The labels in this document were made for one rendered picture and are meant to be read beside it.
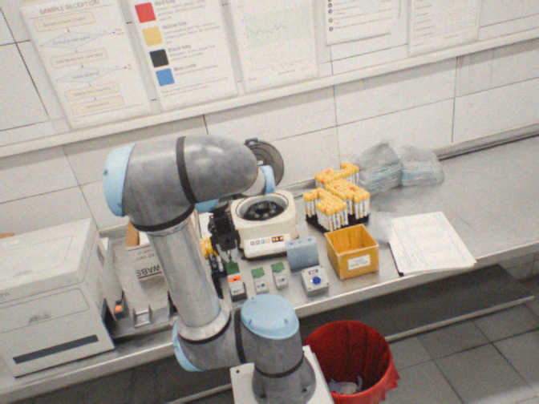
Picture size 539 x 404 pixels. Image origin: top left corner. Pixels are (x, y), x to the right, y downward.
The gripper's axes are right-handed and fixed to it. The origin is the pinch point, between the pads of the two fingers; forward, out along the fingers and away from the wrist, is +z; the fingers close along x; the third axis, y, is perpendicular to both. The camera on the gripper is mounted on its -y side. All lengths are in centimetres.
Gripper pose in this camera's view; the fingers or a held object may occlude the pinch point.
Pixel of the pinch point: (231, 261)
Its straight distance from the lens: 137.3
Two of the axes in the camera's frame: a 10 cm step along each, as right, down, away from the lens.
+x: -9.7, 2.2, -0.8
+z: 1.6, 8.5, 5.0
